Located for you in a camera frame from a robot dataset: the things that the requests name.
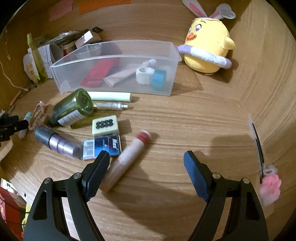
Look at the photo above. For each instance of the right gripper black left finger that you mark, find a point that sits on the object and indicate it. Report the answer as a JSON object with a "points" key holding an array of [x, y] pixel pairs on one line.
{"points": [[81, 187]]}

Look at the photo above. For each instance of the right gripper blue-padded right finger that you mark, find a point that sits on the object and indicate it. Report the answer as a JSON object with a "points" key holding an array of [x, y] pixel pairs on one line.
{"points": [[213, 188]]}

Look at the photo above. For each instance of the pink patterned hair clip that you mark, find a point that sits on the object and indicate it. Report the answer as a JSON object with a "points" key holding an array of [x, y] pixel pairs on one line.
{"points": [[39, 116]]}

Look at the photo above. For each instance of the purple cylindrical bottle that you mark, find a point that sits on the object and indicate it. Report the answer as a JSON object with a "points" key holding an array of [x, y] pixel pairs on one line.
{"points": [[57, 143]]}

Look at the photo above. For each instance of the blue card box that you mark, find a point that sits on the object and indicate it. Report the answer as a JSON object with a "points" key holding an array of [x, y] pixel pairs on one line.
{"points": [[92, 147]]}

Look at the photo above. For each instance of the pink tube with red cap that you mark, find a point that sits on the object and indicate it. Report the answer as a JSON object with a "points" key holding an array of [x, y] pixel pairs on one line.
{"points": [[125, 160]]}

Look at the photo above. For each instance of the mahjong tile block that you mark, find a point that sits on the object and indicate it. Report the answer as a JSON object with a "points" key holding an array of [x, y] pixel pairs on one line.
{"points": [[105, 126]]}

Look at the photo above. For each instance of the dark green glass bottle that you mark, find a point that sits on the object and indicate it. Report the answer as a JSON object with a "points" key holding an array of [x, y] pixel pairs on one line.
{"points": [[75, 107]]}

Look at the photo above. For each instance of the silver pen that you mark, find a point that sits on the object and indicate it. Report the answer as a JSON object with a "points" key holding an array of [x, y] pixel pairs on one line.
{"points": [[117, 106]]}

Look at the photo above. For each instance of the pale green tube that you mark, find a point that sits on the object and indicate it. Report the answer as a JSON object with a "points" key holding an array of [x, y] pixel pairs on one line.
{"points": [[110, 96]]}

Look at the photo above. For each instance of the red foil packet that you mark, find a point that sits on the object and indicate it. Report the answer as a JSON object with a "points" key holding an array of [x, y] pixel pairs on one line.
{"points": [[98, 72]]}

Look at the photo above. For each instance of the beige tube with white cap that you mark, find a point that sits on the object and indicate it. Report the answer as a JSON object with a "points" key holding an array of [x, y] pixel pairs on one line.
{"points": [[114, 79]]}

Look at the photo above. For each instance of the blue tape roll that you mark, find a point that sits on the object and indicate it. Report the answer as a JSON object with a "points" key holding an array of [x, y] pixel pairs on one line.
{"points": [[158, 79]]}

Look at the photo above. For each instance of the white tape roll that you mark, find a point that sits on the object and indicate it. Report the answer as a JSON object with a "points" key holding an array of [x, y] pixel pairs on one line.
{"points": [[144, 75]]}

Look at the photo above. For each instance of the clear plastic storage bin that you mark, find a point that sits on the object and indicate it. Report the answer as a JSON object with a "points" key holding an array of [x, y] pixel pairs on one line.
{"points": [[69, 71]]}

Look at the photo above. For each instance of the white folded paper boxes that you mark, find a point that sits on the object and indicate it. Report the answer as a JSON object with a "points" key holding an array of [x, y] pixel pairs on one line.
{"points": [[49, 53]]}

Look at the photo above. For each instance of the yellow-green spray bottle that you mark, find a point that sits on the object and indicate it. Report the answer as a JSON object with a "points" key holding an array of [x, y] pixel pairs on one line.
{"points": [[37, 60]]}

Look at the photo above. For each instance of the small white cardboard box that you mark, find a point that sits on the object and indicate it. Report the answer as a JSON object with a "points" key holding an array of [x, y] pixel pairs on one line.
{"points": [[89, 37]]}

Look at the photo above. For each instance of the pink sticky note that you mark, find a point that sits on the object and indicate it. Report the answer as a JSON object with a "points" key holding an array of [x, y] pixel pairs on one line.
{"points": [[59, 9]]}

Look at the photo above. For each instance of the orange sticky note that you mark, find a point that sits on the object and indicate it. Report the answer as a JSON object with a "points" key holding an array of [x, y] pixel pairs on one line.
{"points": [[92, 5]]}

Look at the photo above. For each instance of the yellow chick plush toy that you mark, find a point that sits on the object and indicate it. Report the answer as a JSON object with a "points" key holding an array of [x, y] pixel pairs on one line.
{"points": [[208, 41]]}

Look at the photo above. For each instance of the pink plush keychain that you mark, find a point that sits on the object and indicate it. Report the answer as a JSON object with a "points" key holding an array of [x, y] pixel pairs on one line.
{"points": [[270, 187]]}

